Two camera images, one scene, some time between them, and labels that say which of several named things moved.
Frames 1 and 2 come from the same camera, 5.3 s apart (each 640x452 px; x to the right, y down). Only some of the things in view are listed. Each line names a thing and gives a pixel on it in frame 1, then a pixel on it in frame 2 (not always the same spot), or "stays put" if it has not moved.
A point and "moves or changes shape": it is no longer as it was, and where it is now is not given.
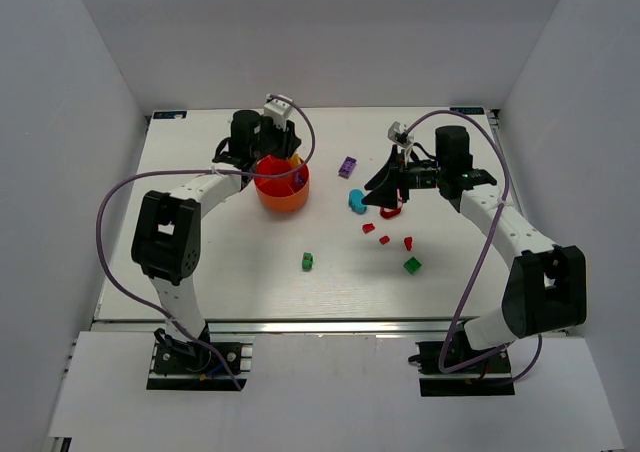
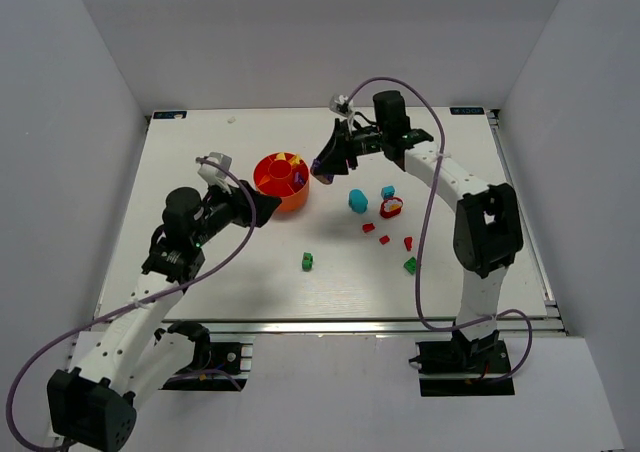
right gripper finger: x=387 y=195 to x=328 y=164
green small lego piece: x=307 y=261 stays put
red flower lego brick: x=390 y=213 stays put
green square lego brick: x=412 y=265 stays put
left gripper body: x=282 y=142 to x=239 y=203
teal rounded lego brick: x=355 y=201 stays put
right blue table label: x=468 y=110 stays put
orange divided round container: x=280 y=194 stays put
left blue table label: x=169 y=114 stays put
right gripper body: x=400 y=178 to x=350 y=145
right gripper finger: x=390 y=174 to x=339 y=141
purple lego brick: x=347 y=167 moves or changes shape
